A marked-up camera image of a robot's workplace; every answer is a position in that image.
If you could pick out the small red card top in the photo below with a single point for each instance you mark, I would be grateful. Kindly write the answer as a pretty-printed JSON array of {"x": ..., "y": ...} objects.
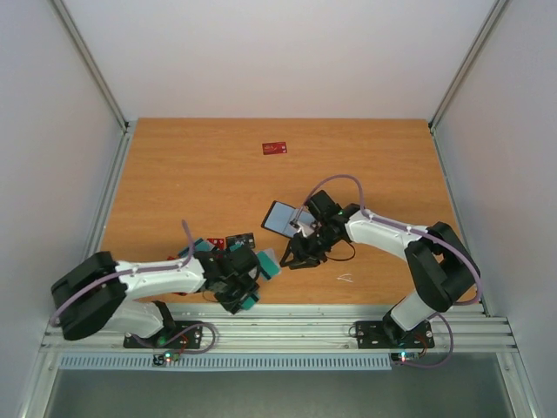
[{"x": 217, "y": 242}]

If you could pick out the left controller board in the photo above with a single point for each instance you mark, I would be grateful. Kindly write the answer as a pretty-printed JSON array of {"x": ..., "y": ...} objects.
[{"x": 166, "y": 358}]

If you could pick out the right controller board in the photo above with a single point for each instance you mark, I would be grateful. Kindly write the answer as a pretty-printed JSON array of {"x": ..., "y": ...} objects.
[{"x": 404, "y": 357}]

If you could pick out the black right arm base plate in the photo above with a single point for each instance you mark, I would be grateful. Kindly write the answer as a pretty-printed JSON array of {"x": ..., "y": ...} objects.
[{"x": 373, "y": 334}]

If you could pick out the black leather card holder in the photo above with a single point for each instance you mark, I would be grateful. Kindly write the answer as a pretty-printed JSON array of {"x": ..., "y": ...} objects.
[{"x": 279, "y": 219}]

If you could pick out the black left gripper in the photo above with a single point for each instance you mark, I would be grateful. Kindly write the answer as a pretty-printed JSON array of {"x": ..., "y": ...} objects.
[{"x": 251, "y": 286}]

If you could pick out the teal card front bottom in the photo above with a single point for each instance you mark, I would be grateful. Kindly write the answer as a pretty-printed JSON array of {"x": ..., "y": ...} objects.
[{"x": 250, "y": 301}]

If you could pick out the teal card right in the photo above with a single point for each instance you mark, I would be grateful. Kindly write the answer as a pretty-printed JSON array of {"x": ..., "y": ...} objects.
[{"x": 269, "y": 266}]

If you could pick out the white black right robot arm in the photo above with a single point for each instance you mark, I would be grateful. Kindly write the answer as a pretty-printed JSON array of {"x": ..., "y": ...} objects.
[{"x": 440, "y": 266}]

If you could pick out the teal card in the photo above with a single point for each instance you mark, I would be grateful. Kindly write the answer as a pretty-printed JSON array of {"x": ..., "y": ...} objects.
[
  {"x": 250, "y": 301},
  {"x": 199, "y": 245},
  {"x": 269, "y": 266}
]

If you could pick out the teal card top left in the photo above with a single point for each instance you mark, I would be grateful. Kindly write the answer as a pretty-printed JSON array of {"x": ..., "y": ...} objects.
[{"x": 199, "y": 245}]

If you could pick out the black card in pile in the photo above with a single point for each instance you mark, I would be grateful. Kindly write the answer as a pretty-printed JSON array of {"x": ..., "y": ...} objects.
[{"x": 246, "y": 239}]

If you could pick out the red card far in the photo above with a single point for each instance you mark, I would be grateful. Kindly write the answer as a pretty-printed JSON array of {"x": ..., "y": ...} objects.
[{"x": 274, "y": 148}]

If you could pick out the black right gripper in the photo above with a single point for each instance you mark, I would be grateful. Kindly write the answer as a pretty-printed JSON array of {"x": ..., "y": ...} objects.
[{"x": 308, "y": 243}]

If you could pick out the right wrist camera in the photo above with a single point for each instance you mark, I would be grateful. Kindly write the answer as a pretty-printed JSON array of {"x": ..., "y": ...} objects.
[{"x": 305, "y": 230}]

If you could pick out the white card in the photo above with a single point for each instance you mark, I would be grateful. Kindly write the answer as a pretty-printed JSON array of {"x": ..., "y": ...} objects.
[{"x": 270, "y": 252}]

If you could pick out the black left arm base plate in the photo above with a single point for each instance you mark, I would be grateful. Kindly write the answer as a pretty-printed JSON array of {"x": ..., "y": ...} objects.
[{"x": 185, "y": 334}]

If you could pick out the controller board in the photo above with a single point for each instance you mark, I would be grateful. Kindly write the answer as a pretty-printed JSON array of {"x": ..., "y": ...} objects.
[
  {"x": 404, "y": 357},
  {"x": 166, "y": 358}
]

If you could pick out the grey slotted cable duct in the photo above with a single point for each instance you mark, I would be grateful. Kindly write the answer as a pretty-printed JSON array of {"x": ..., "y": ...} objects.
[{"x": 226, "y": 362}]

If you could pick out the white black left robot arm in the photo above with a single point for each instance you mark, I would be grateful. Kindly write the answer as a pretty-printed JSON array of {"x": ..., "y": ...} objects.
[{"x": 102, "y": 293}]

